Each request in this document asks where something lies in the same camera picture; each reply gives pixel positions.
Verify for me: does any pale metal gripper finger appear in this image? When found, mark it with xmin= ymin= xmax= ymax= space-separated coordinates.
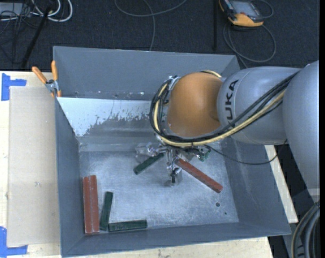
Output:
xmin=135 ymin=142 xmax=156 ymax=153
xmin=148 ymin=147 xmax=167 ymax=157

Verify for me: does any dark green flat block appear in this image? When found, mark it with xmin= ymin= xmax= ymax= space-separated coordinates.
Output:
xmin=99 ymin=191 xmax=114 ymax=232
xmin=107 ymin=219 xmax=148 ymax=233
xmin=133 ymin=152 xmax=165 ymax=175

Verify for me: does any red-brown flat block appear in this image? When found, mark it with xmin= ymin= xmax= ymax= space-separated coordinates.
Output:
xmin=82 ymin=175 xmax=101 ymax=235
xmin=175 ymin=159 xmax=224 ymax=194

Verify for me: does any grey metal bin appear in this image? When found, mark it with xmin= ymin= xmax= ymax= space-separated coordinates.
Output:
xmin=52 ymin=46 xmax=292 ymax=257

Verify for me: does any pale flat board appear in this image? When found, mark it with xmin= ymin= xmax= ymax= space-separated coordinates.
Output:
xmin=6 ymin=86 xmax=61 ymax=248

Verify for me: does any black cylinder on white bracket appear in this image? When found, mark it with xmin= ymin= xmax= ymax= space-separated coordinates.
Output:
xmin=164 ymin=156 xmax=183 ymax=188

